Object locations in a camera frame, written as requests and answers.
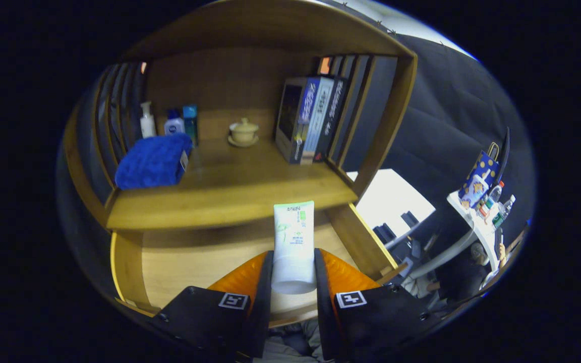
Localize teal bottle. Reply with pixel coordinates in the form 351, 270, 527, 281
183, 105, 199, 148

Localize wooden cabinet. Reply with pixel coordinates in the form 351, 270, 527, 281
63, 0, 419, 323

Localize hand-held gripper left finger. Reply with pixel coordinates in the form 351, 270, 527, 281
152, 251, 274, 361

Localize wooden drawer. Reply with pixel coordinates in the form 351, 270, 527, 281
110, 202, 399, 328

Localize black book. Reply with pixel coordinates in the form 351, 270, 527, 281
315, 77, 347, 163

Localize light grey book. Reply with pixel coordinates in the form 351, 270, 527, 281
301, 77, 335, 165

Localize black backdrop cloth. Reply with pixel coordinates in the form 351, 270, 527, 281
57, 30, 536, 308

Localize blue folded towel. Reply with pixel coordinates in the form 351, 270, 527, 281
114, 133, 193, 191

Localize white side table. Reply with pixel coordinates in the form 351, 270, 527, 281
401, 192, 503, 283

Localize white bottle with blue cap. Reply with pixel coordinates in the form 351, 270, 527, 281
163, 108, 186, 136

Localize beige lidded teacup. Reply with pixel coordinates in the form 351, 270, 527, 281
228, 117, 260, 148

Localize blue dotted gift bag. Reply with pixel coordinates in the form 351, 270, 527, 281
458, 142, 501, 210

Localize white pump bottle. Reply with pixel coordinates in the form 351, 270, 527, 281
140, 101, 157, 139

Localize person's grey trousers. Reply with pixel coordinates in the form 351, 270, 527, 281
263, 319, 324, 362

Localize clear bottle with red label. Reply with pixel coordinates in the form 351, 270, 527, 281
478, 180, 504, 218

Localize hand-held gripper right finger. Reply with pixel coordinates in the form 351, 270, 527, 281
314, 248, 440, 361

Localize wooden countertop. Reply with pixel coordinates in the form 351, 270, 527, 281
105, 136, 359, 231

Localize dark blue book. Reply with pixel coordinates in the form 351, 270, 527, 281
275, 77, 321, 165

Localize clear bottle with green label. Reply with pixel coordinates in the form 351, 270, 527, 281
492, 195, 516, 228

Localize white squeeze tube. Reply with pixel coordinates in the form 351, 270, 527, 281
271, 201, 317, 295

